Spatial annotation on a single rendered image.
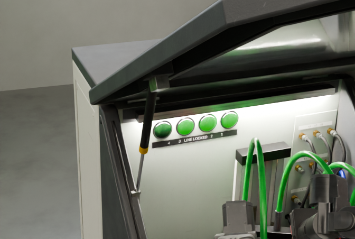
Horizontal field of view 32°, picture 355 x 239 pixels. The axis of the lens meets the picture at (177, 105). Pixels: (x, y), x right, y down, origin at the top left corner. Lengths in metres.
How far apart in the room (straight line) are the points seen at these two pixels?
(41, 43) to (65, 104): 0.57
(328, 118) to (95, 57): 0.65
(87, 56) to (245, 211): 0.71
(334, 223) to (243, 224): 0.18
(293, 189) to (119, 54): 0.62
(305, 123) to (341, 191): 0.50
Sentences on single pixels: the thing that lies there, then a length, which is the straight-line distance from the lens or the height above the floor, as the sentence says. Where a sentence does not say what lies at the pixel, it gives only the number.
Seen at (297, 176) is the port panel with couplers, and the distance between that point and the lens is 1.77.
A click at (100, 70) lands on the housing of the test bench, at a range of 1.54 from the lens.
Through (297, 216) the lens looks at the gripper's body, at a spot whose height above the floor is 1.33.
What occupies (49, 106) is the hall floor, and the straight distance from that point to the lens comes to 4.96.
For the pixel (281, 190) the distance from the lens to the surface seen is 1.59.
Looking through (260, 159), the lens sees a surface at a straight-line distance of 1.30.
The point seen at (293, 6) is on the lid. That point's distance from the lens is 0.68.
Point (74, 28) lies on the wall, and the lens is 5.19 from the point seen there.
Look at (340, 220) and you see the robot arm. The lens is 1.17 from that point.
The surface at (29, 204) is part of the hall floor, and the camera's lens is 3.77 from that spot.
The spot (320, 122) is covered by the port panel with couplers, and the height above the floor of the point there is 1.33.
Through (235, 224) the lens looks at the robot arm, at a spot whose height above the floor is 1.43.
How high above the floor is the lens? 2.06
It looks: 25 degrees down
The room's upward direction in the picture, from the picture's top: 2 degrees clockwise
